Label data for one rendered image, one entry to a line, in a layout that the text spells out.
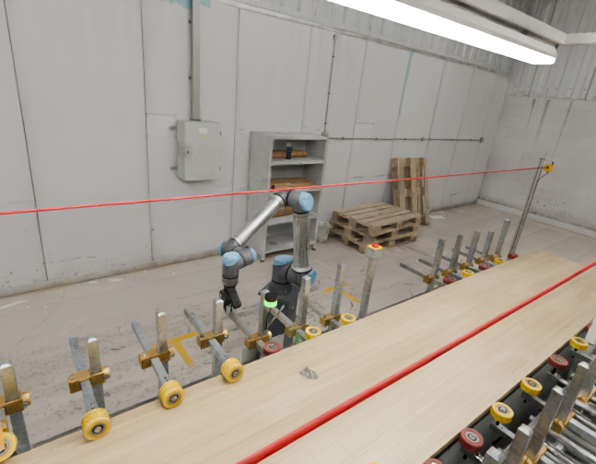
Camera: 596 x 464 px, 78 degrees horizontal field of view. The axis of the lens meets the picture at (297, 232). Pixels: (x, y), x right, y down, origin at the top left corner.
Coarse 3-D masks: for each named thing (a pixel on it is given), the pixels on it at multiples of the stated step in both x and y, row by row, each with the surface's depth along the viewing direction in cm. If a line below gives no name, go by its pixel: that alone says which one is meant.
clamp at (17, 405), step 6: (18, 390) 128; (0, 396) 125; (24, 396) 126; (0, 402) 123; (6, 402) 123; (12, 402) 123; (18, 402) 125; (24, 402) 126; (30, 402) 128; (0, 408) 122; (6, 408) 123; (12, 408) 124; (18, 408) 125; (24, 408) 127; (6, 414) 124
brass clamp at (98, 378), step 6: (102, 366) 143; (108, 366) 143; (78, 372) 138; (84, 372) 139; (102, 372) 140; (108, 372) 141; (78, 378) 135; (84, 378) 136; (90, 378) 137; (96, 378) 139; (102, 378) 140; (72, 384) 134; (78, 384) 135; (96, 384) 139; (72, 390) 135; (78, 390) 136
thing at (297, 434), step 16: (576, 272) 73; (528, 304) 59; (496, 320) 53; (464, 336) 48; (432, 352) 45; (416, 368) 42; (384, 384) 39; (352, 400) 36; (320, 416) 34; (336, 416) 35; (304, 432) 32; (272, 448) 30
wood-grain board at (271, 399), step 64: (384, 320) 204; (448, 320) 211; (512, 320) 218; (576, 320) 225; (256, 384) 151; (320, 384) 154; (448, 384) 162; (512, 384) 166; (64, 448) 117; (128, 448) 119; (192, 448) 122; (256, 448) 124; (320, 448) 126; (384, 448) 129
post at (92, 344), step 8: (88, 336) 135; (96, 336) 136; (88, 344) 133; (96, 344) 135; (88, 352) 134; (96, 352) 136; (88, 360) 136; (96, 360) 137; (96, 368) 138; (96, 392) 141; (104, 400) 145; (104, 408) 146
